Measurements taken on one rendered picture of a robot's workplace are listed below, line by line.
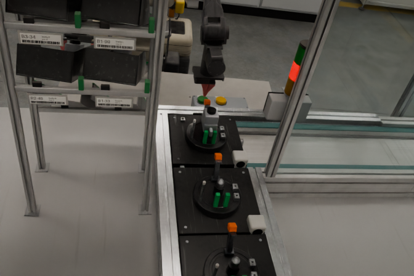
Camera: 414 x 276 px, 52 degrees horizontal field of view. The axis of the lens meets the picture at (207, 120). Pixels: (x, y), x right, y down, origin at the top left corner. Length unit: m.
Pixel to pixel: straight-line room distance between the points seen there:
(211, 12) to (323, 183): 0.66
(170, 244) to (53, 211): 0.38
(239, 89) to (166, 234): 0.89
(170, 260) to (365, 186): 0.74
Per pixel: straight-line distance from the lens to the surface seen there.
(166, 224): 1.19
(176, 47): 2.31
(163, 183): 1.28
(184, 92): 1.80
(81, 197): 1.38
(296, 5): 4.60
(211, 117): 1.34
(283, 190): 1.44
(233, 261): 1.06
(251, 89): 1.90
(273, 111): 1.22
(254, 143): 1.54
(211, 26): 1.32
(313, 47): 1.09
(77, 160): 1.48
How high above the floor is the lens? 1.92
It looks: 40 degrees down
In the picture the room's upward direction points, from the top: 11 degrees clockwise
